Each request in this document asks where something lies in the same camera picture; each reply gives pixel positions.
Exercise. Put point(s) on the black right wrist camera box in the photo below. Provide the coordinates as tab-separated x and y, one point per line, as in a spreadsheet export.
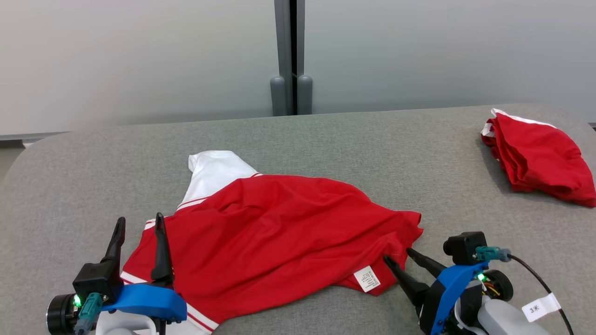
468	249

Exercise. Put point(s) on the grey partition post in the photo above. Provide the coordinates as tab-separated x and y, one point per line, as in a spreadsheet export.
305	56
281	56

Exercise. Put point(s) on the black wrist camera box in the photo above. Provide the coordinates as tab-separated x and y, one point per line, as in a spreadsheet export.
468	249
95	279

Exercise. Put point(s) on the red jersey number 23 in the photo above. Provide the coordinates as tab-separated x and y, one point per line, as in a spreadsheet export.
279	232

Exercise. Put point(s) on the right gripper, blue bracket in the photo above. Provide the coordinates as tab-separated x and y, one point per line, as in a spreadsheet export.
447	298

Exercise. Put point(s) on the left gripper, blue bracket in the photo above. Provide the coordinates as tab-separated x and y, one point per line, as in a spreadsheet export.
144	300

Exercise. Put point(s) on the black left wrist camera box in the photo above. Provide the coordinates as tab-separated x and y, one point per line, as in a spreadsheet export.
95	279

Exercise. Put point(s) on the red shorts with white trim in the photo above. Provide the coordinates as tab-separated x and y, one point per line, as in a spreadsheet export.
540	158

